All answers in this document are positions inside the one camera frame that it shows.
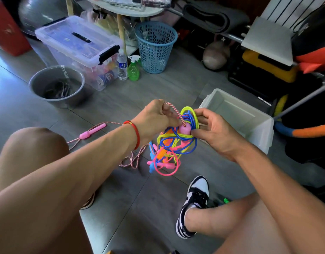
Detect person's right leg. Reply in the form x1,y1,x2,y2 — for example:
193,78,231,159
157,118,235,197
185,180,322,254

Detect black white shoe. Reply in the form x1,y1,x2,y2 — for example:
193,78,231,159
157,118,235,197
175,175,210,240
80,193,97,211

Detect white round table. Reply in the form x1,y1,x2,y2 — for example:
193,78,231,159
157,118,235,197
64,0,166,56

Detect grey folded mat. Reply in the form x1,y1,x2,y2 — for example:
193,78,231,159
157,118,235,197
181,1,250,35

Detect black white left shoe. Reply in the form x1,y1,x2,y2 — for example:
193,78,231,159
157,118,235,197
80,193,97,211

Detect person's right forearm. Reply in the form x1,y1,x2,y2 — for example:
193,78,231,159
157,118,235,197
234,147,325,254

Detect person's leg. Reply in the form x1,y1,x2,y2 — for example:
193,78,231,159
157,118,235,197
0,127,97,254
185,180,322,254

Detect small plastic water bottle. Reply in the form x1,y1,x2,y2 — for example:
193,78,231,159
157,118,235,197
116,48,129,81

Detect yellow rope orange handles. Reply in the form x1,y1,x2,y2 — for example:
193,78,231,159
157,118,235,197
151,105,201,170

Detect yellow black case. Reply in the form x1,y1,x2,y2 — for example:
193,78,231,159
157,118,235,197
242,49,299,84

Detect grey flat board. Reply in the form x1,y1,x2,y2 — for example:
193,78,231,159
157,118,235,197
241,17,295,67

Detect red string bracelet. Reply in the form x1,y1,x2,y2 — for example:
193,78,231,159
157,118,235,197
123,120,141,151

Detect person's left leg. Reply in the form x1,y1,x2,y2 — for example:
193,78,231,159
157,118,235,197
0,127,97,254

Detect blue mesh plastic basket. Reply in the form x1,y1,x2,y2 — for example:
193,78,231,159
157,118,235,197
134,21,178,74

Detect black white right shoe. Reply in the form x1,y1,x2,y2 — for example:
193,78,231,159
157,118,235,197
175,175,210,240

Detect blue jump rope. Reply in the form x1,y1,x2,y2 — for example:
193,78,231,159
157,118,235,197
148,111,201,174

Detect clear bin with black latches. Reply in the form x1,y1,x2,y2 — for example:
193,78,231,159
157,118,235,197
35,16,121,92

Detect white radiator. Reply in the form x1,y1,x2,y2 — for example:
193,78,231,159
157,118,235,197
260,0,322,30

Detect person's left forearm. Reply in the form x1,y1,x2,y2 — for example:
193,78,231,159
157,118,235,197
0,124,139,254

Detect person's left hand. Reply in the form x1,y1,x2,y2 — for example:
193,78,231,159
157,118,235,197
131,99,180,147

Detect grey metal basin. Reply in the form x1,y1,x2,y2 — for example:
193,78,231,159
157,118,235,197
28,65,86,109

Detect white metal pole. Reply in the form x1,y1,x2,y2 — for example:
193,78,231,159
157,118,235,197
273,79,325,120

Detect black red inflatable toy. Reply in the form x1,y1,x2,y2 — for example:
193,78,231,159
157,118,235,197
292,2,325,74

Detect white plastic bin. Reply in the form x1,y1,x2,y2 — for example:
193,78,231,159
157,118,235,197
198,88,275,155

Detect pink thick handled jump rope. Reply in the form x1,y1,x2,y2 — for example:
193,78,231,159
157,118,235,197
66,101,194,169

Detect green spray bottle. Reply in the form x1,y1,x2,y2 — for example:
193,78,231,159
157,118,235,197
127,55,142,82

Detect multicoloured hula hoop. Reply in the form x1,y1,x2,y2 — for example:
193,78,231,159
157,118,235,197
273,93,325,139

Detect brown ball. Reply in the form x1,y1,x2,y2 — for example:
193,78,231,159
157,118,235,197
202,41,231,71

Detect person's right hand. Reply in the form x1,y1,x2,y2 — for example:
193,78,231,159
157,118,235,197
190,107,249,163

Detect clear plastic bag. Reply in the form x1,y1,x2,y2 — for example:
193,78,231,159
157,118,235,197
141,0,172,8

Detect red bag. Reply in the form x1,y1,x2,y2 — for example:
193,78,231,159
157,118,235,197
0,0,32,57

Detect grey exercise ball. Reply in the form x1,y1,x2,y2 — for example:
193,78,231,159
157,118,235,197
17,0,68,36

